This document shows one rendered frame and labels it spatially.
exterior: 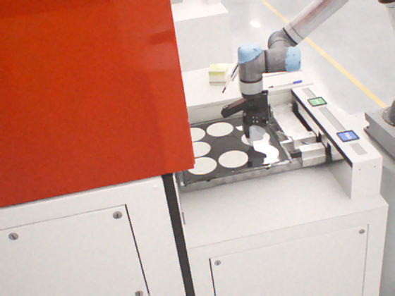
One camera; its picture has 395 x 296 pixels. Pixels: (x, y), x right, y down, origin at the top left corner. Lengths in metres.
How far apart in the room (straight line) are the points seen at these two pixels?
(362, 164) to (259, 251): 0.40
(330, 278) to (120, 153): 0.94
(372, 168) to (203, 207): 0.53
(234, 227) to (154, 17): 0.79
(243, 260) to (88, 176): 0.66
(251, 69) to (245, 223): 0.47
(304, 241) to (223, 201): 0.28
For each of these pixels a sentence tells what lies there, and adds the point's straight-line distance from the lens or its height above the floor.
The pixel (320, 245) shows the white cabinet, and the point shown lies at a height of 0.72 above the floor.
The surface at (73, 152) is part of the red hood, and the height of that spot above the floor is 1.32.
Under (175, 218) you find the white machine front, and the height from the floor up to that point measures 1.11.
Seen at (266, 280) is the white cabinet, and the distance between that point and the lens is 1.60.
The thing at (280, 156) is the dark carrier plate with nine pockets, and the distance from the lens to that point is 1.63.
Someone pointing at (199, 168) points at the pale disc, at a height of 0.90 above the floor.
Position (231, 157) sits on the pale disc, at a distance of 1.64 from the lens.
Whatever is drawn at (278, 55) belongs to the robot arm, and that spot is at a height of 1.24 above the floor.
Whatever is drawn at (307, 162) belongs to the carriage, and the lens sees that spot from 1.66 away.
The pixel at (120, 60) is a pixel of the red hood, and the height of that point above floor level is 1.49.
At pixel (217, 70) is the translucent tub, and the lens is 1.97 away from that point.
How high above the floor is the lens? 1.80
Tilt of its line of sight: 32 degrees down
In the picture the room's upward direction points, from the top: 8 degrees counter-clockwise
